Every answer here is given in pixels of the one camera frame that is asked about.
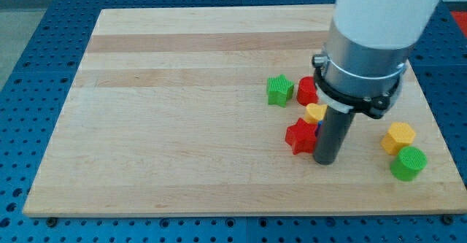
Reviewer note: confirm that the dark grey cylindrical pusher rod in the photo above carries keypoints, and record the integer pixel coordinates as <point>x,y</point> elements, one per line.
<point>331,135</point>

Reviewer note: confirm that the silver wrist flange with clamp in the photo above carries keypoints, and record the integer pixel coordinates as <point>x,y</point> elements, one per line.
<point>353,78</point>

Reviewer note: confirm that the blue triangle block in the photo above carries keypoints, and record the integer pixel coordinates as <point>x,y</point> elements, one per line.
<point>319,125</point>

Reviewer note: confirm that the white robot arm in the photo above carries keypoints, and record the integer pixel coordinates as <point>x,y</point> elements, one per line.
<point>383,24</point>

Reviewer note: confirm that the yellow heart block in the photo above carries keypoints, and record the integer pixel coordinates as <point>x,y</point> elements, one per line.
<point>314,113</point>

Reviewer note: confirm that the red star block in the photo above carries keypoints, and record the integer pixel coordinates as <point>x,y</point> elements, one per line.
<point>301,137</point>

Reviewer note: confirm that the red cylinder block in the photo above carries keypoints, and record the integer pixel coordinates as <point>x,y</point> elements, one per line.
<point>307,93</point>

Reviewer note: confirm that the yellow hexagon block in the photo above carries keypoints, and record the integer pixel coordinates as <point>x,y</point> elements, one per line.
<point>398,136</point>

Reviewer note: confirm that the green star block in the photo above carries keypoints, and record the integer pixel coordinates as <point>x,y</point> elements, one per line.
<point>279,90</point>

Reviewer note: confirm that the green cylinder block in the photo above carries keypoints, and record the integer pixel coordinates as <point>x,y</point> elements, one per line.
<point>409,162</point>

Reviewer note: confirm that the wooden board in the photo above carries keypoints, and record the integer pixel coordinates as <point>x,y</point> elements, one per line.
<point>168,116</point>

